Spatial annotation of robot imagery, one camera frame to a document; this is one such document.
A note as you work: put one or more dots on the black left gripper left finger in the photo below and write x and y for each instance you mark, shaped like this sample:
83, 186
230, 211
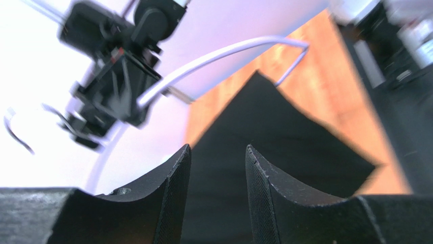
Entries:
149, 209

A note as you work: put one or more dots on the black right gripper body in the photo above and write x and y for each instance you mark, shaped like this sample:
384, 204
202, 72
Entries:
109, 96

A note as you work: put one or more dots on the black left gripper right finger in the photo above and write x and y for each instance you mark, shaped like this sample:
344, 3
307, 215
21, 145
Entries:
285, 210

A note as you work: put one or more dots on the purple hanger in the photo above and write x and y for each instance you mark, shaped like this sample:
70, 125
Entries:
144, 100

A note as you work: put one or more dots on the black trousers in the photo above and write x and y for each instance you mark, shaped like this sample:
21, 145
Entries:
220, 207

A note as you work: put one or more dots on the black base mat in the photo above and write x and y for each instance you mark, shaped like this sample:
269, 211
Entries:
406, 113

